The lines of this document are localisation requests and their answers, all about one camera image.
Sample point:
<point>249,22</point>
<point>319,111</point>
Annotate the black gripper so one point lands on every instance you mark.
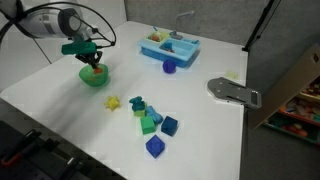
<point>90,57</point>

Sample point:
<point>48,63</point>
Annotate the orange toy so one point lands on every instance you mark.
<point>97,70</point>

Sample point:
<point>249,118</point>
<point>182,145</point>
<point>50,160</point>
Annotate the dark teal animal toy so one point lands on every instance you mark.
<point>136,103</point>

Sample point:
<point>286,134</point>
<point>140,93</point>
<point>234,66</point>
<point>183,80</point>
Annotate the green plastic bowl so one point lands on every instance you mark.
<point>95,80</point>

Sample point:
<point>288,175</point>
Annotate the yellow star toy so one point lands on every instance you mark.
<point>112,103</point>

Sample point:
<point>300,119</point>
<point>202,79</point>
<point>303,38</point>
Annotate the blue toy in sink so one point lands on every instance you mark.
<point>168,46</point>

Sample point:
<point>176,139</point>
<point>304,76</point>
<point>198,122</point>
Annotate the light blue toy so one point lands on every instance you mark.
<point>154,115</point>

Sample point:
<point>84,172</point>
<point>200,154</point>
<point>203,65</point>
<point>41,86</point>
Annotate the green block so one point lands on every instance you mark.
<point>147,124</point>

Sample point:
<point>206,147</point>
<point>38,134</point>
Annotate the light blue toy sink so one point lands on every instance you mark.
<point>180,53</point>

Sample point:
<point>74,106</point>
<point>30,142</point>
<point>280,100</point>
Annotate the grey toy faucet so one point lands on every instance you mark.
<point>178,20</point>

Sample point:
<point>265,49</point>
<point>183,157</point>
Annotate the dark blue block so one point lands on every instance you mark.
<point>169,125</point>

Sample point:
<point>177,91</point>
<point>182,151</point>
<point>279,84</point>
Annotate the royal blue block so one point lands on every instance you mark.
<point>155,146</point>

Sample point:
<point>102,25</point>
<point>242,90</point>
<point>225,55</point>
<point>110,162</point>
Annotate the yellow-green sink basket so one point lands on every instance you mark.
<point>155,36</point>

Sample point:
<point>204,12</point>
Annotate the purple blue ball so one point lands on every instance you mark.
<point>169,66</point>

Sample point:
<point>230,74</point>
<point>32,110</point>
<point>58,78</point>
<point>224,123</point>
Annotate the small pale yellow piece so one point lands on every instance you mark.
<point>231,75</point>

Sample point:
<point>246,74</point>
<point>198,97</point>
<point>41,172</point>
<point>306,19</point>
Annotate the grey metal plate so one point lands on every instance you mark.
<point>233,91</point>

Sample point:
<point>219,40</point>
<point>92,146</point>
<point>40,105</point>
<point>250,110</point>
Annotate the black tripod pole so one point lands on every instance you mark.
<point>258,28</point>

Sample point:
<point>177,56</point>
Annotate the shelf with colourful toys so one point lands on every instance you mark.
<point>300,115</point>

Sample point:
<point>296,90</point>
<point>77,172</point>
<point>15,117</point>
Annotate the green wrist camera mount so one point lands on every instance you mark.
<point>80,47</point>

